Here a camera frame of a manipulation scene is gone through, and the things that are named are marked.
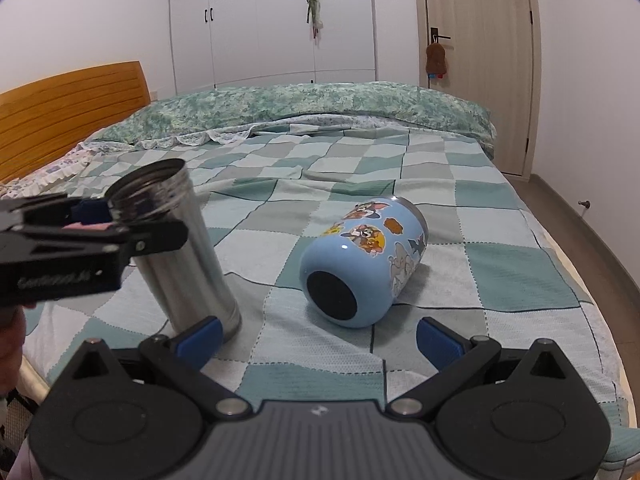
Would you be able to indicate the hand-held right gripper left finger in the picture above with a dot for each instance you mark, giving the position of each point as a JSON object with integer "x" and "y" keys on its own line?
{"x": 200, "y": 338}

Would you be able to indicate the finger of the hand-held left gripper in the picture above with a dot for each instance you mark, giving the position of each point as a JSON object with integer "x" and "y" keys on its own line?
{"x": 155, "y": 240}
{"x": 92, "y": 210}

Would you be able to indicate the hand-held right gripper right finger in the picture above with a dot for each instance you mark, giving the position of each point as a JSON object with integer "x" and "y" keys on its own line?
{"x": 440, "y": 342}

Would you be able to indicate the stainless steel cup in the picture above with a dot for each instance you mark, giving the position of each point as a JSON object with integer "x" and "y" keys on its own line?
{"x": 200, "y": 260}

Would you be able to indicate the blue cartoon sticker cup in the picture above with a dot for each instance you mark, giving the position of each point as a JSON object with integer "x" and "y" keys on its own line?
{"x": 362, "y": 272}

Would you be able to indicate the person's left hand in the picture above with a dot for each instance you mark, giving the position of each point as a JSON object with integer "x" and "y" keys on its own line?
{"x": 11, "y": 340}

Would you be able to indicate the floral lace-trimmed pillow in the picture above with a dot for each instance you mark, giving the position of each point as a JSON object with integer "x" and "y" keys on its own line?
{"x": 70, "y": 157}
{"x": 210, "y": 135}

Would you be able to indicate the wooden headboard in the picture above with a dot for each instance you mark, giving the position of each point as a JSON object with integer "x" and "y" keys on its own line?
{"x": 75, "y": 110}

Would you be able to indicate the green checked bed blanket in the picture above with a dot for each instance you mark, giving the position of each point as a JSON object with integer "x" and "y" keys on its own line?
{"x": 500, "y": 260}

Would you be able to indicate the metal door stopper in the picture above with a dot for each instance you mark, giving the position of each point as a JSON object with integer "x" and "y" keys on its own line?
{"x": 583, "y": 204}

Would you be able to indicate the green floral quilt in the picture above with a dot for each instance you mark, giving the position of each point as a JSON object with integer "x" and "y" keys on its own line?
{"x": 325, "y": 102}

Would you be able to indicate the white wardrobe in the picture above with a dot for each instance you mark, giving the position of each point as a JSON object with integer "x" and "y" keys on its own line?
{"x": 270, "y": 25}

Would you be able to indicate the green hanging ornament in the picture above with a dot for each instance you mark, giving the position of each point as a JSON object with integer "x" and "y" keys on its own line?
{"x": 312, "y": 12}

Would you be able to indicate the brown plush toy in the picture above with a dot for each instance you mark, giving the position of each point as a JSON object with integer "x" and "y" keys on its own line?
{"x": 436, "y": 58}

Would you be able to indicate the beige wooden door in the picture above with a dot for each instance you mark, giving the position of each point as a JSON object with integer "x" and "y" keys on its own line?
{"x": 480, "y": 60}

